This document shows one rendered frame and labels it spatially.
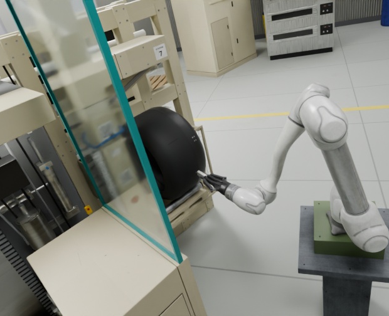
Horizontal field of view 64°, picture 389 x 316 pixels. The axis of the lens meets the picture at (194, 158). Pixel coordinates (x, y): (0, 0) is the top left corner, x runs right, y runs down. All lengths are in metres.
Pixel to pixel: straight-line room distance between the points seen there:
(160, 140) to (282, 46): 5.96
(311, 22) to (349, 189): 6.08
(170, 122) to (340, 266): 1.17
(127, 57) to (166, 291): 1.32
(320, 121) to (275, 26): 6.20
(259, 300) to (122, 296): 1.55
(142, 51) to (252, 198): 1.08
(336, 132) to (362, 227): 0.52
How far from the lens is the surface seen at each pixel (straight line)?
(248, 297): 2.53
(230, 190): 1.63
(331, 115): 1.21
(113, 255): 1.24
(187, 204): 1.98
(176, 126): 1.74
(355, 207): 1.52
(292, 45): 7.41
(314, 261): 1.87
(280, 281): 2.59
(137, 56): 1.98
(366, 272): 1.86
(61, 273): 1.30
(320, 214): 1.97
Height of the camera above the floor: 2.09
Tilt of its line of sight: 30 degrees down
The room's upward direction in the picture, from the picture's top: 14 degrees counter-clockwise
